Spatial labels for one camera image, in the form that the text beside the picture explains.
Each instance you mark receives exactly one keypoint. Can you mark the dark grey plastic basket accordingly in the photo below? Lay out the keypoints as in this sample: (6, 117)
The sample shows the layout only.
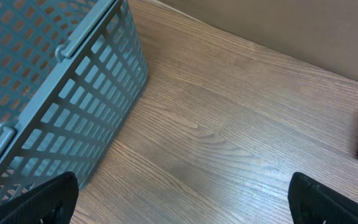
(70, 74)

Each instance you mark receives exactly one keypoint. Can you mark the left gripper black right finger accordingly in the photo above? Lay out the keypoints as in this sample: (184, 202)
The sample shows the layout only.
(312, 202)

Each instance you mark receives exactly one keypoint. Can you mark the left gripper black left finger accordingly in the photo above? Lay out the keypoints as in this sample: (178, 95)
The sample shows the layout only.
(52, 202)

